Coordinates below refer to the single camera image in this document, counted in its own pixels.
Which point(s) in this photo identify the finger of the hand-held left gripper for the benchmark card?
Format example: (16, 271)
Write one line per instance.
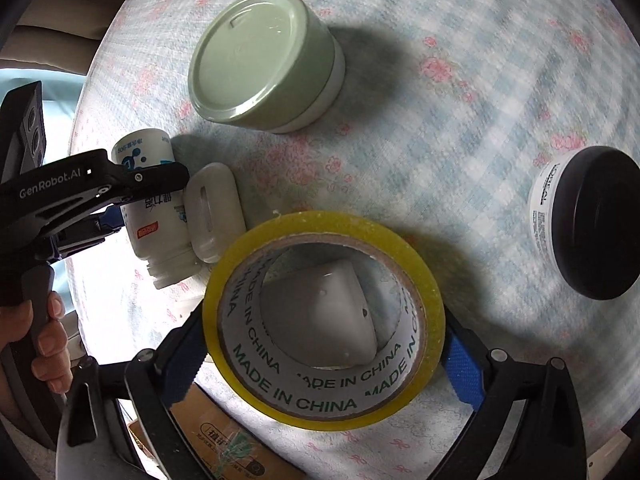
(120, 177)
(102, 224)

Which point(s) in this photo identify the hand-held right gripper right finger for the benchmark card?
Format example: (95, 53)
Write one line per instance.
(465, 371)

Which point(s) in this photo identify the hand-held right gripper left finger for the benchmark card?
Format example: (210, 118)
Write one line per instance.
(176, 379)

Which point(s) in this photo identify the white bottle with blue print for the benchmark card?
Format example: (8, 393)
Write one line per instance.
(150, 210)

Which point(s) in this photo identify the yellow packing tape roll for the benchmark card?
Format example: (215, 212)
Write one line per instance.
(325, 321)

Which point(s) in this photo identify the person's left hand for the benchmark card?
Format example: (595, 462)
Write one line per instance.
(37, 340)

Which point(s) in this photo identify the brown cardboard box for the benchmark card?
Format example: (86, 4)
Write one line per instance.
(225, 435)

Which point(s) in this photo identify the white oval plastic case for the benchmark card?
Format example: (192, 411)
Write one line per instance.
(212, 212)

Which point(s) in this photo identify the white rounded plastic object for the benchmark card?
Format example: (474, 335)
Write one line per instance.
(322, 312)

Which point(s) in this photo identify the green lidded round jar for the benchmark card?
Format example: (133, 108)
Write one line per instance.
(265, 60)

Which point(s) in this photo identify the white jar with black lid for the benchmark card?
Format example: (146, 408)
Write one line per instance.
(587, 225)

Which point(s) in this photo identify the floral checkered tablecloth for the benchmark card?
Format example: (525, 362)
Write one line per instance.
(425, 170)

